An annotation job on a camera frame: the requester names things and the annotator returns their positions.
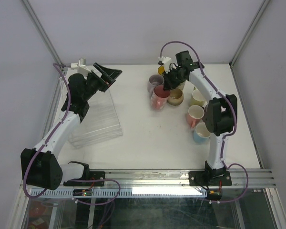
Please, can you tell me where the beige stoneware mug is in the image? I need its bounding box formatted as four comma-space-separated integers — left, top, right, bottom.
167, 88, 184, 106

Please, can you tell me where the pink patterned mug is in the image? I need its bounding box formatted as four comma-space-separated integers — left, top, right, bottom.
151, 85, 170, 110

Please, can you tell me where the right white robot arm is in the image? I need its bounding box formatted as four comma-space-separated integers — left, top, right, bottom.
163, 51, 237, 186

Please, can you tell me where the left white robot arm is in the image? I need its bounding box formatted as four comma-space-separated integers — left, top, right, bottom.
20, 62, 122, 191

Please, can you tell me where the clear acrylic dish rack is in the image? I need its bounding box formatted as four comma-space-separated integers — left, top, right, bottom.
61, 73, 123, 148

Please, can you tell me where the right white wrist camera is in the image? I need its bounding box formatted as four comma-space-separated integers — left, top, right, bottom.
158, 56, 172, 73

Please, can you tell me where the pink mug white inside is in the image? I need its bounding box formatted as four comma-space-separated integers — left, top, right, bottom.
186, 105, 204, 129

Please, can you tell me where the pale yellow mug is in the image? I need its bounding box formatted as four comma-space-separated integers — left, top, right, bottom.
190, 87, 206, 107

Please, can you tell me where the black connector box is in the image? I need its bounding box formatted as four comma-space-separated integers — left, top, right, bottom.
205, 190, 222, 201

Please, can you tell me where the light blue mug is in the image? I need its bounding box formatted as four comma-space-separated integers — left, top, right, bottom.
193, 122, 210, 144

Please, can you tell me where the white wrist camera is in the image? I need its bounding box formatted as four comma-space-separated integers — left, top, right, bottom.
158, 56, 172, 73
70, 58, 94, 77

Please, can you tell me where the aluminium mounting rail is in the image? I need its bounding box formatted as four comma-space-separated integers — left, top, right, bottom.
20, 168, 277, 190

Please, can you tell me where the green-inside patterned mug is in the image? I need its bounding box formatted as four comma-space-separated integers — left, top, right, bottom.
177, 81, 186, 90

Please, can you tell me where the yellow glass cup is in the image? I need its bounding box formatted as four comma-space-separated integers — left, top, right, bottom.
158, 65, 165, 76

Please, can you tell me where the mauve purple mug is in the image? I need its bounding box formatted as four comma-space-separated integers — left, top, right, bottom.
204, 104, 208, 114

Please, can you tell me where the white slotted cable duct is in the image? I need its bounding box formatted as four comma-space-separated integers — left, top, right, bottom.
41, 186, 207, 198

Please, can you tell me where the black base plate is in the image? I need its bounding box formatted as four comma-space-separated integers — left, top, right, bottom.
63, 171, 105, 187
188, 171, 232, 187

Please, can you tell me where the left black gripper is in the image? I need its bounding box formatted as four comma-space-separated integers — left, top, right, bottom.
82, 63, 122, 101

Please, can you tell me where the small electronics board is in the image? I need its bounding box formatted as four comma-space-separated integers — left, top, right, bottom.
72, 189, 94, 196

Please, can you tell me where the lavender mug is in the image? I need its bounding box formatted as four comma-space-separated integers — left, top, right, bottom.
147, 74, 164, 96

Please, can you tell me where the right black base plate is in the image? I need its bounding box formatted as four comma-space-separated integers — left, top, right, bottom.
188, 171, 232, 187

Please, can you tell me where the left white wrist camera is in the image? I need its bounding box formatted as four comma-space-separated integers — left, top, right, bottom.
70, 58, 94, 77

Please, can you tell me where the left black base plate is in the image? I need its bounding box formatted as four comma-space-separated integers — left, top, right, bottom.
63, 171, 105, 187

